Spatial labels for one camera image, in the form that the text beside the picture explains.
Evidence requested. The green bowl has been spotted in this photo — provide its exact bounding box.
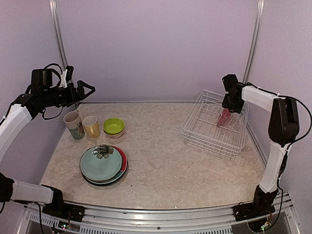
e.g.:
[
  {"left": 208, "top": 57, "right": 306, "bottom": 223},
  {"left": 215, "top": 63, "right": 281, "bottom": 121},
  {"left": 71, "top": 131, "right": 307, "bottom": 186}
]
[{"left": 103, "top": 118, "right": 125, "bottom": 135}]

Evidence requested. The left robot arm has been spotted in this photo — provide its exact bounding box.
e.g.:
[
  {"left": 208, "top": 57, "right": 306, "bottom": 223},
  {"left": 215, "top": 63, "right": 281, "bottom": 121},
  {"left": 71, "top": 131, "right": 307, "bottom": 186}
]
[{"left": 0, "top": 63, "right": 96, "bottom": 217}]

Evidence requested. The right aluminium frame post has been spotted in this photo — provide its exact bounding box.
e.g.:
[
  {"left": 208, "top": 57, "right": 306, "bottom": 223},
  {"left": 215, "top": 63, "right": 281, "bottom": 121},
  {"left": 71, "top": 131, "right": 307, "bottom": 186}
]
[{"left": 242, "top": 0, "right": 265, "bottom": 83}]

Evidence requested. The left aluminium frame post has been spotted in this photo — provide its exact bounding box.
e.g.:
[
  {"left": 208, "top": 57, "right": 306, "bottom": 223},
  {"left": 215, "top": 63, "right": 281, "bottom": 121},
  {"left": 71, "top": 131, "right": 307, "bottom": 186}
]
[{"left": 49, "top": 0, "right": 68, "bottom": 68}]

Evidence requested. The black rimmed plate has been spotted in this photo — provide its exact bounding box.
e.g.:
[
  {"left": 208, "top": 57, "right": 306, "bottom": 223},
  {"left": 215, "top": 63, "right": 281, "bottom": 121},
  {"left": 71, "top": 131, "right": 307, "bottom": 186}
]
[{"left": 84, "top": 148, "right": 129, "bottom": 187}]

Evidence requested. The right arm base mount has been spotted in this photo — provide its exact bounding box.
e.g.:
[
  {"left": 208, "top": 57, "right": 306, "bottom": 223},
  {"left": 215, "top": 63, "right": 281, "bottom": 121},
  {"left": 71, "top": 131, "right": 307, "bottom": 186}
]
[{"left": 233, "top": 185, "right": 278, "bottom": 221}]

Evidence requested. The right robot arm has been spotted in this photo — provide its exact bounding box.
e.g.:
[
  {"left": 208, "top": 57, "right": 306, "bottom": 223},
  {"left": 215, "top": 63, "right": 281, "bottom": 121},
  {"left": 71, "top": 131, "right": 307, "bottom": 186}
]
[{"left": 222, "top": 74, "right": 312, "bottom": 194}]

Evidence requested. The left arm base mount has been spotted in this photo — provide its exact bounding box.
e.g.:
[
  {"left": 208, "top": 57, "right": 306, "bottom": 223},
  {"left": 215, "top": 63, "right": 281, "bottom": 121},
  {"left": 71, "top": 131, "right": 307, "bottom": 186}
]
[{"left": 42, "top": 185, "right": 85, "bottom": 222}]

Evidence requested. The pink dotted plate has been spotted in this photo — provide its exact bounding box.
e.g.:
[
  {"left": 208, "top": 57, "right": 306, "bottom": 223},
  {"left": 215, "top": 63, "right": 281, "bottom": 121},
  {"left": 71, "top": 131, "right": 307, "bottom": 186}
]
[{"left": 216, "top": 108, "right": 231, "bottom": 126}]

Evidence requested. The teal floral mug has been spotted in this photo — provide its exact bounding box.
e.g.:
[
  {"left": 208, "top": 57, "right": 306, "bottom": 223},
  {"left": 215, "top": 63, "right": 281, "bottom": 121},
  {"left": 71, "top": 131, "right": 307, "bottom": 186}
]
[{"left": 63, "top": 110, "right": 85, "bottom": 140}]

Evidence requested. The front aluminium rail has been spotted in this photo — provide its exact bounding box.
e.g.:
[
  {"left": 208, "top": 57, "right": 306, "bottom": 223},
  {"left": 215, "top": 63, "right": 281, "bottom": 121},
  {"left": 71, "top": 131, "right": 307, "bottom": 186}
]
[{"left": 23, "top": 192, "right": 300, "bottom": 234}]

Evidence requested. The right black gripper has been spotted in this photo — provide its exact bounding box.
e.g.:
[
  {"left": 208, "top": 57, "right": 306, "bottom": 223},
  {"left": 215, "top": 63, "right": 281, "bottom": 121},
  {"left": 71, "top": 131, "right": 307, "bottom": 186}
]
[{"left": 223, "top": 93, "right": 245, "bottom": 114}]

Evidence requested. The dark red plate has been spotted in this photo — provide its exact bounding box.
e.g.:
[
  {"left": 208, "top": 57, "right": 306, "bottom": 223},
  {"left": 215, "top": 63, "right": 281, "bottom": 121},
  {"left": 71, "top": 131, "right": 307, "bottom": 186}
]
[{"left": 82, "top": 145, "right": 128, "bottom": 184}]

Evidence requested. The light teal flower plate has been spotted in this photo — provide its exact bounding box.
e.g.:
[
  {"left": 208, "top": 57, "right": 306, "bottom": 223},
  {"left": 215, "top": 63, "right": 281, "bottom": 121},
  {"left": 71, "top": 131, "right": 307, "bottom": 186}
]
[{"left": 79, "top": 144, "right": 124, "bottom": 182}]

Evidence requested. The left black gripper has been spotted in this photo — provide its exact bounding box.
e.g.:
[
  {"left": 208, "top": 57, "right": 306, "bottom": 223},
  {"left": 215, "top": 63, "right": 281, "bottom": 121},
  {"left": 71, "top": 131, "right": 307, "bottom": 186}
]
[{"left": 42, "top": 79, "right": 95, "bottom": 107}]

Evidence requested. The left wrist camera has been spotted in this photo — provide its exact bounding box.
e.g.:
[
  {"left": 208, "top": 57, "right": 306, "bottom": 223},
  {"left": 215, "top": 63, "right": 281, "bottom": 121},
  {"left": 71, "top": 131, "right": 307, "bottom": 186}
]
[{"left": 58, "top": 65, "right": 74, "bottom": 88}]

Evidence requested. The pale yellow mug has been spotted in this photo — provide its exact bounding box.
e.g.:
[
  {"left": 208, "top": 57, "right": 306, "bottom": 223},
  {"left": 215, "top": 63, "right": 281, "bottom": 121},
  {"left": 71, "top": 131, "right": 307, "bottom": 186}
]
[{"left": 82, "top": 116, "right": 100, "bottom": 138}]

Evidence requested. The white red patterned bowl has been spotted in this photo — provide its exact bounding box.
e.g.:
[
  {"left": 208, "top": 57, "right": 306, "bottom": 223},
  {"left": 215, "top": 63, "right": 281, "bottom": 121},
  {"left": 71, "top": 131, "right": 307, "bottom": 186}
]
[{"left": 106, "top": 130, "right": 124, "bottom": 138}]

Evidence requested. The white wire dish rack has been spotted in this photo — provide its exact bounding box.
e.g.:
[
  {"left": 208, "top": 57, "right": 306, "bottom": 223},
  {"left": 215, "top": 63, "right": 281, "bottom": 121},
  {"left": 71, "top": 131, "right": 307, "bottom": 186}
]
[{"left": 182, "top": 90, "right": 249, "bottom": 159}]

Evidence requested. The aluminium frame post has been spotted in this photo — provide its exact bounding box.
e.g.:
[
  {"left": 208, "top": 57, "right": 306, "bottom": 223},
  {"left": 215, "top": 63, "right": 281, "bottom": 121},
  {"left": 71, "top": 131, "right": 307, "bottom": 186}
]
[
  {"left": 242, "top": 0, "right": 265, "bottom": 83},
  {"left": 49, "top": 0, "right": 68, "bottom": 68}
]

